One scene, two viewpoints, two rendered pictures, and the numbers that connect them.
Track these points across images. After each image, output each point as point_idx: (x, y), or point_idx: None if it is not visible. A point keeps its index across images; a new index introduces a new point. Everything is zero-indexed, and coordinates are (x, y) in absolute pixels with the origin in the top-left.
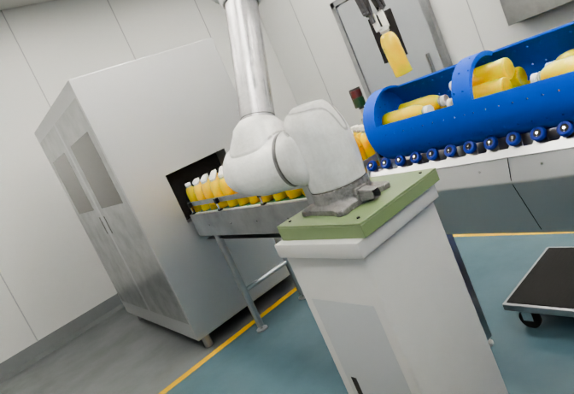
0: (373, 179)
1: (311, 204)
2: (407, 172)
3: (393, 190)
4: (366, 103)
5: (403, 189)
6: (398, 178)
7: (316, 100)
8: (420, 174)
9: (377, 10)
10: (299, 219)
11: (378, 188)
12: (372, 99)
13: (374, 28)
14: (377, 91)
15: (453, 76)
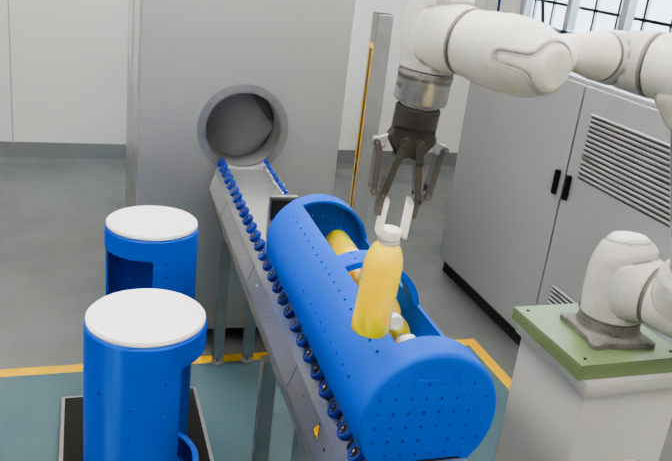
0: (561, 340)
1: (643, 337)
2: (532, 320)
3: (563, 311)
4: (477, 361)
5: (556, 305)
6: (545, 320)
7: (617, 235)
8: (530, 308)
9: (386, 195)
10: (659, 346)
11: (579, 301)
12: (466, 349)
13: (408, 230)
14: (444, 343)
15: (405, 273)
